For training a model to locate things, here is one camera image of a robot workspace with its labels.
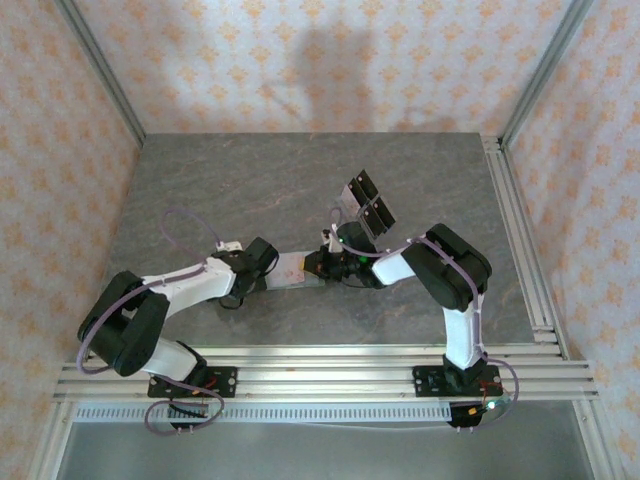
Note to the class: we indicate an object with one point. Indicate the white pink-print credit card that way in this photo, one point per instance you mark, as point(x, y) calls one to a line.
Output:
point(287, 267)

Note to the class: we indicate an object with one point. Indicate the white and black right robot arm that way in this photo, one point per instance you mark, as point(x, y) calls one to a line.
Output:
point(450, 272)

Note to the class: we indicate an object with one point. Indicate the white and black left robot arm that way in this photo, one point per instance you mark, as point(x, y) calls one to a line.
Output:
point(200, 287)

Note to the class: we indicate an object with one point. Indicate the grey metal panel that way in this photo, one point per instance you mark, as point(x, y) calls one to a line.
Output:
point(325, 455)

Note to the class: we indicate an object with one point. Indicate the black controller board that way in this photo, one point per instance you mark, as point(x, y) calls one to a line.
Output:
point(470, 415)

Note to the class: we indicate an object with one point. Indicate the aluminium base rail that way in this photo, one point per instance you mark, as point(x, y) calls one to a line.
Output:
point(325, 370)

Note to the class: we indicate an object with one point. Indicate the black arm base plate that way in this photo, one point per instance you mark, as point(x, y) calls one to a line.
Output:
point(425, 382)
point(225, 382)

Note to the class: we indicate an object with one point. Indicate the aluminium side rail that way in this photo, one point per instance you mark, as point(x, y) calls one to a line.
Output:
point(520, 240)

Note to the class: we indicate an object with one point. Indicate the aluminium frame post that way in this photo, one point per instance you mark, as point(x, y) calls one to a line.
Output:
point(542, 75)
point(105, 80)

